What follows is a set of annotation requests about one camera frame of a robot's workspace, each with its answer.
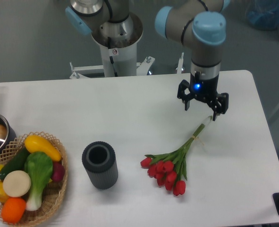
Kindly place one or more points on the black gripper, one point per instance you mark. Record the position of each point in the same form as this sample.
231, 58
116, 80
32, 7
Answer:
203, 90

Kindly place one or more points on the red tulip bouquet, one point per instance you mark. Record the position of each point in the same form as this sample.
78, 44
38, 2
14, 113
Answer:
170, 169

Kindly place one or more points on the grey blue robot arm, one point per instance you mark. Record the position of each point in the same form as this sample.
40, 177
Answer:
197, 25

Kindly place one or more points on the blue plastic bag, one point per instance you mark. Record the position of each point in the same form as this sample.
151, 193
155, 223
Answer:
263, 14

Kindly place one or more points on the dark grey ribbed vase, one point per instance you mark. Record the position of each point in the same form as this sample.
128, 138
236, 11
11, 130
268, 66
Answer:
99, 161

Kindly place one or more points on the purple red radish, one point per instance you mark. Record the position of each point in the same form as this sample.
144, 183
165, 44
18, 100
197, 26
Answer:
58, 172

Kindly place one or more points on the yellow squash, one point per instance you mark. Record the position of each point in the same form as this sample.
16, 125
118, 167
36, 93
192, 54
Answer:
35, 143

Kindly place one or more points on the green bok choy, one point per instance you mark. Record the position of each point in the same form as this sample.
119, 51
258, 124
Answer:
39, 167

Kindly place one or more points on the dark green cucumber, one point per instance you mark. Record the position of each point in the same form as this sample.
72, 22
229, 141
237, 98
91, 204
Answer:
16, 163

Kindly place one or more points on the woven wicker basket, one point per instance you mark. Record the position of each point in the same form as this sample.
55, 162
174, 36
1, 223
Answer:
54, 192

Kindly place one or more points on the orange fruit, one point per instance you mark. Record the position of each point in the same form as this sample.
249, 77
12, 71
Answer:
13, 210

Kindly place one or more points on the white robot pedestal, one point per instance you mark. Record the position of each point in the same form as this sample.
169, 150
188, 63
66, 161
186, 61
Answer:
118, 47

